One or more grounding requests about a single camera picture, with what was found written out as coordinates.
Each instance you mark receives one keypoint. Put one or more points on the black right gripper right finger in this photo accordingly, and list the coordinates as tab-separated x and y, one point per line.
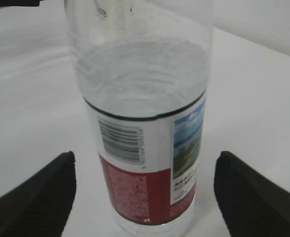
251	205

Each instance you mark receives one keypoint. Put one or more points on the clear plastic water bottle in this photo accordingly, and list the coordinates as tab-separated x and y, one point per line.
142	68

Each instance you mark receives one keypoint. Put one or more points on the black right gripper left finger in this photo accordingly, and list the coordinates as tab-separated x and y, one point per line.
40	206

